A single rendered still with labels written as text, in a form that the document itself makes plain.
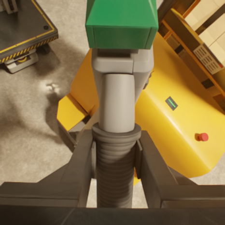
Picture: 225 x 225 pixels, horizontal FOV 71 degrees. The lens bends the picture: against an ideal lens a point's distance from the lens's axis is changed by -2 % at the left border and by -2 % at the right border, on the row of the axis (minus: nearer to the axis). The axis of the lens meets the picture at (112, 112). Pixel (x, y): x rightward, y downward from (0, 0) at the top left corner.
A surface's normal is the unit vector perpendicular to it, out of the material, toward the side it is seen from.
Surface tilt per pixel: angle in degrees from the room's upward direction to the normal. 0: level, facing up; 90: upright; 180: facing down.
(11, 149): 0
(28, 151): 0
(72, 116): 22
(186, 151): 45
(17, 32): 0
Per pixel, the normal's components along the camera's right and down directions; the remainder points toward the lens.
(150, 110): -0.30, 0.25
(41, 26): 0.29, -0.25
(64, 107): 0.00, 0.00
